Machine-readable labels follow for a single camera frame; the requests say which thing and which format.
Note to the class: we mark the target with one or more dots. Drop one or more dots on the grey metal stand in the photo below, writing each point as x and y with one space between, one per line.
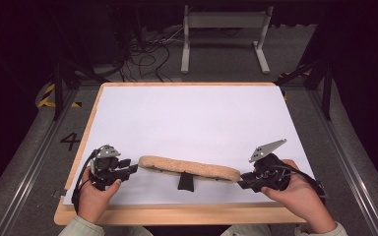
224 21

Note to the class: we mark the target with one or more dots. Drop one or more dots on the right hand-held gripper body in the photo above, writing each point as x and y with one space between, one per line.
270 172

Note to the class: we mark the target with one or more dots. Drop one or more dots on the person's left hand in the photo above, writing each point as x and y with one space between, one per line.
95 200

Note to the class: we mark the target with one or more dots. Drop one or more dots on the person's right hand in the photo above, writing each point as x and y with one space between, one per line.
298 200

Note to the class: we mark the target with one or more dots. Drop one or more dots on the yellow black hazard tape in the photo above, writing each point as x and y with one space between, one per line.
287 74

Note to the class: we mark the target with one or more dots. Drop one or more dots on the black metal stand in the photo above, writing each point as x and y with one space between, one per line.
59 88
325 88

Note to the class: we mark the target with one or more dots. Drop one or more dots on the person's torso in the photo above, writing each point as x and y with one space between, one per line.
242 231

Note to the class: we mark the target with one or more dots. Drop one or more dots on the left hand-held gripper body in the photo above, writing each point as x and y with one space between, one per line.
106 170

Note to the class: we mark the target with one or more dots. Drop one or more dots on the aluminium floor rail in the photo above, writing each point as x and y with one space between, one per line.
347 157
36 164

